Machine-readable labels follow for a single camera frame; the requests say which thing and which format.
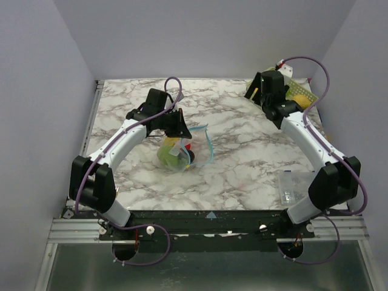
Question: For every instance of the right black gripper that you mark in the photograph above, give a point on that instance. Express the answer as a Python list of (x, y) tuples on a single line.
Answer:
[(254, 91)]

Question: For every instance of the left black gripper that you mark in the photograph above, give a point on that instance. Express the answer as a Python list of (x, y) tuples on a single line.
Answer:
[(181, 129)]

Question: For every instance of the yellow red mango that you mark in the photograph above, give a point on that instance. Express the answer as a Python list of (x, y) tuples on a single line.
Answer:
[(171, 141)]

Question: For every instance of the clear zip top bag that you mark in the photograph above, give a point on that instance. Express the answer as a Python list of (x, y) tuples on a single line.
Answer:
[(201, 146)]

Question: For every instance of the green white cabbage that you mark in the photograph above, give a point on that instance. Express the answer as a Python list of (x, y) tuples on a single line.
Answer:
[(165, 157)]

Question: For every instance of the beige pear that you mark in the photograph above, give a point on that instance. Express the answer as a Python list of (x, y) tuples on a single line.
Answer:
[(302, 100)]

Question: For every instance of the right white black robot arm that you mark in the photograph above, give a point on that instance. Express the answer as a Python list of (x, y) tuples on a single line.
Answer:
[(336, 175)]

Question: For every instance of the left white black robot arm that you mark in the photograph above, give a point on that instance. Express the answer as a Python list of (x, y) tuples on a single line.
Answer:
[(92, 181)]

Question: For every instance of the yellow lemon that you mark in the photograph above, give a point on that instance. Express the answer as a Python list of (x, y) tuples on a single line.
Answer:
[(254, 92)]

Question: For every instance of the green plastic basket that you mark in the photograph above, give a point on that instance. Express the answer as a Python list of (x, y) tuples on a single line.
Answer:
[(297, 86)]

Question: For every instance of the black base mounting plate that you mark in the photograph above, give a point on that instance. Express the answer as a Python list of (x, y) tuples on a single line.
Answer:
[(184, 230)]

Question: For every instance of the clear plastic box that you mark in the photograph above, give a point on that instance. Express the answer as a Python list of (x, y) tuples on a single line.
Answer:
[(293, 186)]

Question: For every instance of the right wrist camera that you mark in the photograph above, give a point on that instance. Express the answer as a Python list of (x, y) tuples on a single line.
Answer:
[(284, 69)]

